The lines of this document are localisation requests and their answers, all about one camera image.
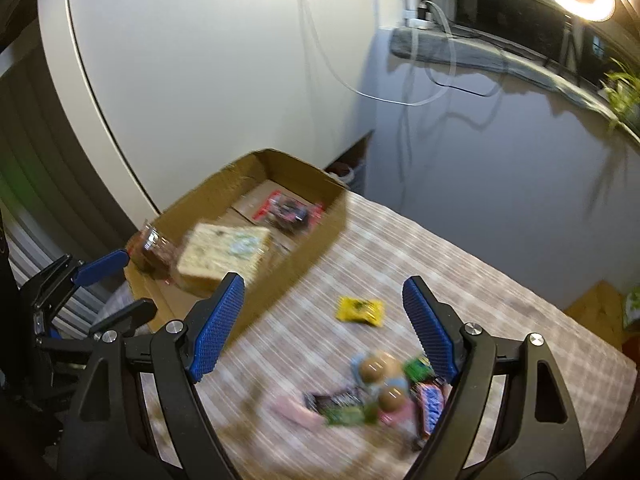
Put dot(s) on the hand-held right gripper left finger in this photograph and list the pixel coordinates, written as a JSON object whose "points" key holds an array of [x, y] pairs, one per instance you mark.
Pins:
{"points": [[220, 325]]}

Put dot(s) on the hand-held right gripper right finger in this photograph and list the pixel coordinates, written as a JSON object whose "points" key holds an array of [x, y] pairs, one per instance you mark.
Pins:
{"points": [[430, 330]]}

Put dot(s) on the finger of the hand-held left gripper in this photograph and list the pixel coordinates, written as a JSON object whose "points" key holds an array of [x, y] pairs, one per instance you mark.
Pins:
{"points": [[131, 312], [102, 266]]}

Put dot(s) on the green candy packet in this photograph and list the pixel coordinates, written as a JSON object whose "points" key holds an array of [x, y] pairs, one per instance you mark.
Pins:
{"points": [[416, 369]]}

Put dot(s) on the clear packet of brown snacks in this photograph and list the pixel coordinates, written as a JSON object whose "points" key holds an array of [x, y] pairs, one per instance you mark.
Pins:
{"points": [[150, 252]]}

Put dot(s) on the chocolate egg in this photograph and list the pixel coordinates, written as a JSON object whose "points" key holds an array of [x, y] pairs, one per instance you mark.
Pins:
{"points": [[391, 400], [372, 366]]}

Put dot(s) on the sliced bread packet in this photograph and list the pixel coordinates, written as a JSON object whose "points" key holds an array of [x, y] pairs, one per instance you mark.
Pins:
{"points": [[225, 252]]}

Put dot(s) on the yellow candy packet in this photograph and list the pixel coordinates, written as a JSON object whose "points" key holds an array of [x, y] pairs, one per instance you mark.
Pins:
{"points": [[359, 310]]}

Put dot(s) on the blue and orange chocolate bar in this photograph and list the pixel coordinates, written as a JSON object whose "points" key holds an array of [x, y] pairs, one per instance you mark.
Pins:
{"points": [[430, 405]]}

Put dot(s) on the cardboard box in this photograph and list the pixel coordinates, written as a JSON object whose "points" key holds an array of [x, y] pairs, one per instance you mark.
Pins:
{"points": [[300, 255]]}

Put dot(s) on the pink snack packet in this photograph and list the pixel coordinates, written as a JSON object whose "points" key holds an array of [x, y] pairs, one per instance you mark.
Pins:
{"points": [[295, 408]]}

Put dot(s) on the dark chocolate bar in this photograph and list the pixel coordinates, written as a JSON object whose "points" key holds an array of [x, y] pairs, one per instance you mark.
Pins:
{"points": [[335, 400]]}

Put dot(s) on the green snack packet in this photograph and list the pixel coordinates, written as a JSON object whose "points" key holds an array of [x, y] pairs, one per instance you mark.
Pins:
{"points": [[345, 416]]}

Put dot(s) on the checked tablecloth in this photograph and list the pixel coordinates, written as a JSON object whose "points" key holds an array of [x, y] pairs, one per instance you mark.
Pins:
{"points": [[450, 260]]}

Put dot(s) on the grey ribbed panel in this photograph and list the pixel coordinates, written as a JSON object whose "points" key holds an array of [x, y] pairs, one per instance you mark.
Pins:
{"points": [[40, 160]]}

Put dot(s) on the red and dark snack packet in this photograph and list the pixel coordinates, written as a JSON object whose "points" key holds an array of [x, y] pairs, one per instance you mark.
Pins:
{"points": [[287, 210]]}

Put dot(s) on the wooden stool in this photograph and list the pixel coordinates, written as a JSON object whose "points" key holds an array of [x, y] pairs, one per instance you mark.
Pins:
{"points": [[597, 310]]}

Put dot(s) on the white bowl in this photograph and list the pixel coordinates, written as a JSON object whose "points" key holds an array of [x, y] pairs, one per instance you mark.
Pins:
{"points": [[345, 174]]}

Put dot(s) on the green and white packet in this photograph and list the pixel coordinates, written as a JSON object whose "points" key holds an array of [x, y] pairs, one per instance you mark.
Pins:
{"points": [[632, 307]]}

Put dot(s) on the white cabinet door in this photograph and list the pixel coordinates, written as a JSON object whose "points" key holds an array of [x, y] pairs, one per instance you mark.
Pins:
{"points": [[200, 60]]}

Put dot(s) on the grey windowsill cloth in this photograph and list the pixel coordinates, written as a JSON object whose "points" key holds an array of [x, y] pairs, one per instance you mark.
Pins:
{"points": [[425, 45]]}

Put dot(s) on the green potted plant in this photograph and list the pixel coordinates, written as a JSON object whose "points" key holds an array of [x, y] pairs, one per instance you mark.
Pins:
{"points": [[625, 95]]}

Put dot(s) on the white power adapters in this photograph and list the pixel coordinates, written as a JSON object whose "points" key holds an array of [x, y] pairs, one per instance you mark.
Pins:
{"points": [[417, 22]]}

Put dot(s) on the window frame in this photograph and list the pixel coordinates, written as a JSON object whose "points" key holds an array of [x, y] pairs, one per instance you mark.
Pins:
{"points": [[500, 5]]}

